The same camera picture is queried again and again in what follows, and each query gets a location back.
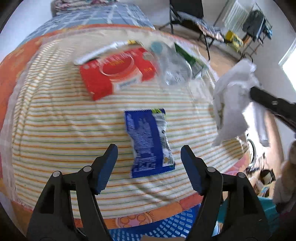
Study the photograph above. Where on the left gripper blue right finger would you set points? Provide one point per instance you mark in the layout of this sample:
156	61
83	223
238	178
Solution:
195	168

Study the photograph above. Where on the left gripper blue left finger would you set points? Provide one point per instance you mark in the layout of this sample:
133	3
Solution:
102	168

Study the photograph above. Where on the blue snack wrapper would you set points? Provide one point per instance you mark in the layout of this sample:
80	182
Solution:
147	129

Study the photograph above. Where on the white plastic bag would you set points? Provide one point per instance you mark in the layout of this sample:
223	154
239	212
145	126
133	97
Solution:
230	99

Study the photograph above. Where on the red tissue box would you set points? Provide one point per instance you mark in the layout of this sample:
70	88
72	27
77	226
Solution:
117	71

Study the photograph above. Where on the green white milk carton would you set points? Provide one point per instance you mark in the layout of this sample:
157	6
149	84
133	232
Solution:
197	65

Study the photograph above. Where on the clear plastic bottle teal cap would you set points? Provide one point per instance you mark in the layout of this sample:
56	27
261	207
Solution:
172	68

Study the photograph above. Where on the blue plastic laundry basket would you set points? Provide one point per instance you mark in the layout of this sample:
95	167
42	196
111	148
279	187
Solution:
178	225

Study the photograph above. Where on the yellow striped towel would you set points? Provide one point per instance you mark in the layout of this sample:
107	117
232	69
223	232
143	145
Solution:
111	129

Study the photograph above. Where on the black clothes rack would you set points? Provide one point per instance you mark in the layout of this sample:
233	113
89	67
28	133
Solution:
250	47

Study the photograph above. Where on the yellow box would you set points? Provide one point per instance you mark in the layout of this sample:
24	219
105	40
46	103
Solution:
233	41

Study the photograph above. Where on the dark hanging garment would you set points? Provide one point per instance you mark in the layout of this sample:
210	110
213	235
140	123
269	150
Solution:
257	23

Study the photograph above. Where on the striped hanging towel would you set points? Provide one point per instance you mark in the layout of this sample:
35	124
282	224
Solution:
235	16

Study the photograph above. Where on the striped clothes on chair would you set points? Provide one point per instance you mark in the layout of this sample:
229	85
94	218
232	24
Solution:
199	25

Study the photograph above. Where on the white long wrapper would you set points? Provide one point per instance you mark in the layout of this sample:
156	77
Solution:
82	59

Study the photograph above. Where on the orange floral mattress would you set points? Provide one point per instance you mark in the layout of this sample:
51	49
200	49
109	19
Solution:
27	115

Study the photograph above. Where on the black folding chair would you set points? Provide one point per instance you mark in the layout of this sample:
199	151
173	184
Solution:
190	7

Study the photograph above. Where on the blue plaid mattress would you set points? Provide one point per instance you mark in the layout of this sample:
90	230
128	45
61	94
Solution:
117	13

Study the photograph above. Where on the folded floral quilt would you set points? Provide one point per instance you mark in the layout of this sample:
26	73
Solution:
65	6

